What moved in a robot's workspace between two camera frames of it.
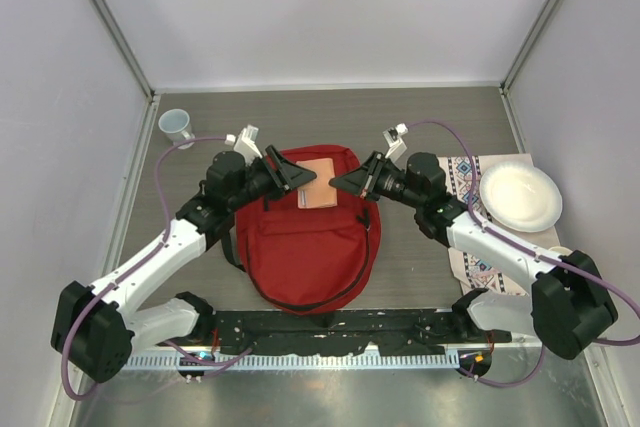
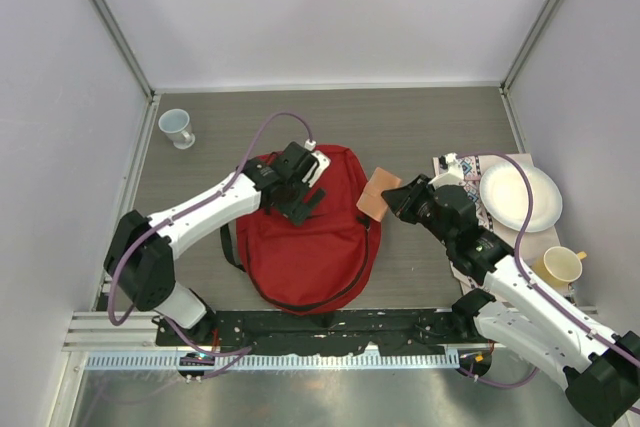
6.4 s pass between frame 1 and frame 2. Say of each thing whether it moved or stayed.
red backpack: stayed
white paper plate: stayed
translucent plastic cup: stayed
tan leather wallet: moved
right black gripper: moved
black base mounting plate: stayed
